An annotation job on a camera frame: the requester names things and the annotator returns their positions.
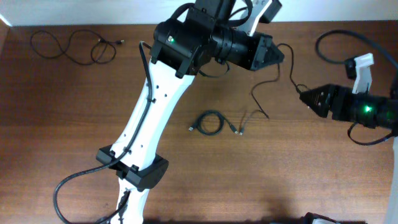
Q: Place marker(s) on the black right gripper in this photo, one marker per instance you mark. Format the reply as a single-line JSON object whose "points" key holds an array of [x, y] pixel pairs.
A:
{"points": [[336, 102]]}

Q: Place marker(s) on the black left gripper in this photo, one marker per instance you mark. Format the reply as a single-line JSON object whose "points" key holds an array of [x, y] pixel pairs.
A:
{"points": [[261, 53]]}

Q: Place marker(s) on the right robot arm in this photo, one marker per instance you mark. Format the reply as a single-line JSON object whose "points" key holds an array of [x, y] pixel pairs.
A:
{"points": [[355, 107]]}

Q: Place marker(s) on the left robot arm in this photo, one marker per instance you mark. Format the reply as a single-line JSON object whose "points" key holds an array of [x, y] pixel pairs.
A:
{"points": [[195, 34]]}

